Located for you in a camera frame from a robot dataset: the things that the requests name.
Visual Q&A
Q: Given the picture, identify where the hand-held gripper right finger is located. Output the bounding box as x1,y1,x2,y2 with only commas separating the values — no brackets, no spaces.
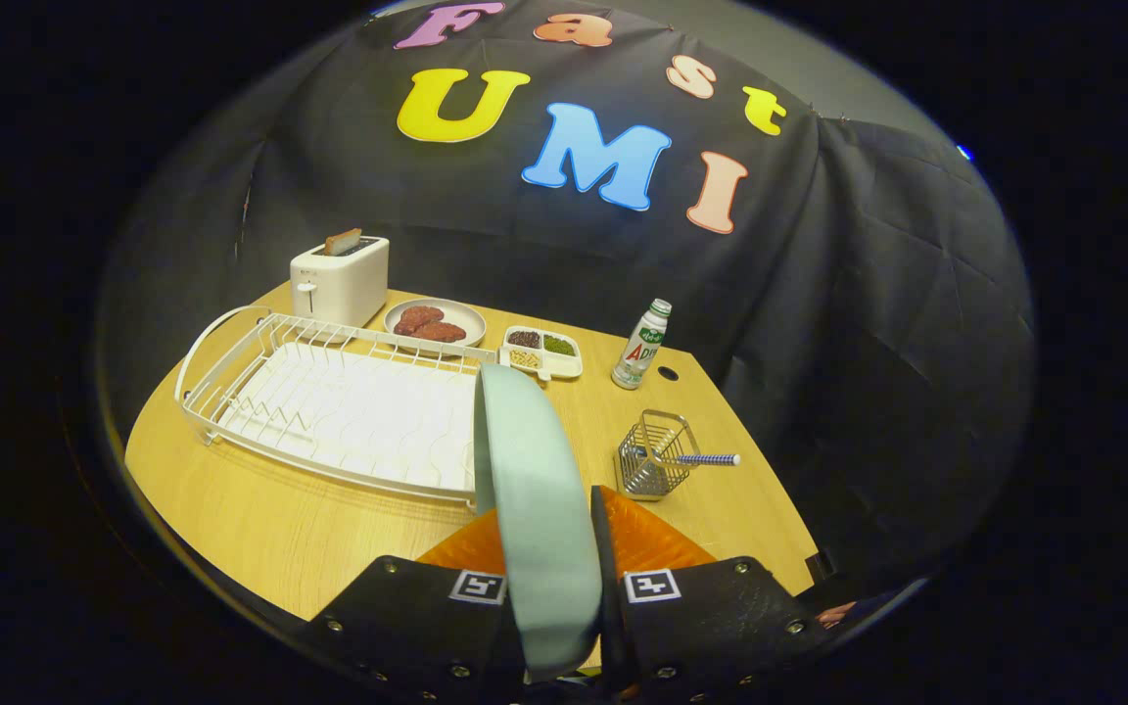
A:
589,485,864,704

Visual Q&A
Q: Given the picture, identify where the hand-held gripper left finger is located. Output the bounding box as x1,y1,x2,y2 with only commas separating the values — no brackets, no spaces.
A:
302,507,531,704

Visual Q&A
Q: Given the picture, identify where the metal wire basket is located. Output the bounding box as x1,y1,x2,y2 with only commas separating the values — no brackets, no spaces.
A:
615,409,703,502

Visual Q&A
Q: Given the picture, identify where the light green plate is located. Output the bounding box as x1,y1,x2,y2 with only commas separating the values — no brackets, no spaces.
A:
473,363,604,683

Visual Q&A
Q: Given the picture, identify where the blue striped handle spoon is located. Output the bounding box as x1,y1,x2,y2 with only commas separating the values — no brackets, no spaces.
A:
637,446,742,469

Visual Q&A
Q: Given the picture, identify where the white wire dish rack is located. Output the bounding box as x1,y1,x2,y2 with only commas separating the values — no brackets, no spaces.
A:
174,305,501,512

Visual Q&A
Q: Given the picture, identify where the white divided dish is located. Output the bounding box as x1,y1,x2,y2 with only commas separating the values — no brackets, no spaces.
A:
497,325,585,383

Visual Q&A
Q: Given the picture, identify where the beige round plate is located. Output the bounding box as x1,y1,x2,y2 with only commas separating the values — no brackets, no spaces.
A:
383,298,488,357

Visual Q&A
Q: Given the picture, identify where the white drink bottle green cap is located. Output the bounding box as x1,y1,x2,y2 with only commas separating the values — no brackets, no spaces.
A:
611,299,673,391

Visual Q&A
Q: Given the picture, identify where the white toaster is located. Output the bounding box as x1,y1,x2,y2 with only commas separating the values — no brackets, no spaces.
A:
290,235,391,329

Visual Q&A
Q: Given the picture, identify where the black backdrop cloth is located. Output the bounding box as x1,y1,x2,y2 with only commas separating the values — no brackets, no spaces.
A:
99,0,1035,588

